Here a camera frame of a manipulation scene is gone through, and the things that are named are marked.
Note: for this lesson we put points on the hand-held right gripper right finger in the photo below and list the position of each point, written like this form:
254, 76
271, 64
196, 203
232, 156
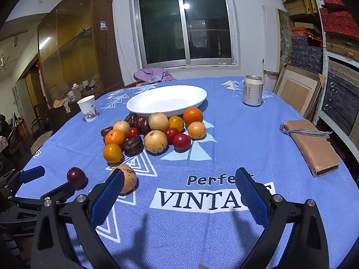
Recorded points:
252, 199

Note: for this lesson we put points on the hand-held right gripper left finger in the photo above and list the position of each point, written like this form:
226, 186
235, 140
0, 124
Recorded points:
108, 199

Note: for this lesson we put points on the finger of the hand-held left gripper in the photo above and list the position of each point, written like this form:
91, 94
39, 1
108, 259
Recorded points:
32, 172
60, 192

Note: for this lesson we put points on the dark red plum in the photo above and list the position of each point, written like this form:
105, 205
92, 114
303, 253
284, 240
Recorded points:
76, 177
139, 122

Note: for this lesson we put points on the brown-spotted tan fruit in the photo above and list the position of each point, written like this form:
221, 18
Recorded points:
129, 177

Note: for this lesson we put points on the orange smooth tomato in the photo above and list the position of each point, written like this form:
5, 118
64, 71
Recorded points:
112, 153

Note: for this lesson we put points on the dark purple water chestnut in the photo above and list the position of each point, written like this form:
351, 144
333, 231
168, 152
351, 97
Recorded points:
130, 119
133, 145

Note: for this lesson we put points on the orange tangerine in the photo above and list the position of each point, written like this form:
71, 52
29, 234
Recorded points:
193, 116
115, 137

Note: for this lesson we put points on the small dark brown chestnut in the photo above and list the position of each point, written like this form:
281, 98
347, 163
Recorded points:
106, 131
145, 126

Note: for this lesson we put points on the red cherry tomato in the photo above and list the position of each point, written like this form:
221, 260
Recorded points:
171, 134
181, 142
133, 132

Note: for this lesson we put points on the large tan round fruit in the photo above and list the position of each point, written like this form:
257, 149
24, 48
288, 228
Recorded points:
155, 141

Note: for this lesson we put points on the peach-coloured round fruit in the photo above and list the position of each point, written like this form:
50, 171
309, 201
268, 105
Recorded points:
196, 130

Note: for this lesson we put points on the yellow-orange tomato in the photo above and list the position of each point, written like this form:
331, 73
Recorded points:
176, 123

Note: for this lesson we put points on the white oval plate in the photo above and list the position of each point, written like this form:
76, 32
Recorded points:
168, 101

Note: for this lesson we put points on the dark chair with cushion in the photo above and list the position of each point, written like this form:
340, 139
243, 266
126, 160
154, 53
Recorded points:
42, 141

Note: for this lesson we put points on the brown pouch with tassel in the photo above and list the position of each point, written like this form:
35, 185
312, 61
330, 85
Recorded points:
311, 145

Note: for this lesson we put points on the blue printed tablecloth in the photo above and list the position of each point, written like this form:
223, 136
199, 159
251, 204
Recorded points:
182, 243

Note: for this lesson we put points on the white printed paper cup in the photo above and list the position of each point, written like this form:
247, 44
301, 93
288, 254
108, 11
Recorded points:
88, 109

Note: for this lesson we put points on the white beverage can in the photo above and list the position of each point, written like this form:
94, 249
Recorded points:
252, 92

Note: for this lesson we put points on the white metal shelf rack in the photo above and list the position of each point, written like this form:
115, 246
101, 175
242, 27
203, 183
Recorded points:
322, 89

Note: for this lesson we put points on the purple cloth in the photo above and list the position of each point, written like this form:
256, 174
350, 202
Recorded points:
154, 74

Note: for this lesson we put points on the wooden glass cabinet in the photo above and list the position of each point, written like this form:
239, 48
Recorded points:
70, 42

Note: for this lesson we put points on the stack of blue patterned boxes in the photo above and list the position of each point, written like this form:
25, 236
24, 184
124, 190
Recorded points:
305, 53

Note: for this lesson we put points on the white board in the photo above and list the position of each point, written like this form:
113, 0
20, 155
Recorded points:
269, 39

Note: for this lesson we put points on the patterned painting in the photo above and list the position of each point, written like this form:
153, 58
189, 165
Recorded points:
284, 33

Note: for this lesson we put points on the sliding glass window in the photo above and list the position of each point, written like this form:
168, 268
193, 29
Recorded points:
162, 28

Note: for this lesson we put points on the stack of red patterned boxes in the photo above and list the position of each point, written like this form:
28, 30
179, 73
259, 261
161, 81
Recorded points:
336, 19

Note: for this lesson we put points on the wooden picture frame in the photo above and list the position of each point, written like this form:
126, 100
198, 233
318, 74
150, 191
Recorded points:
294, 89

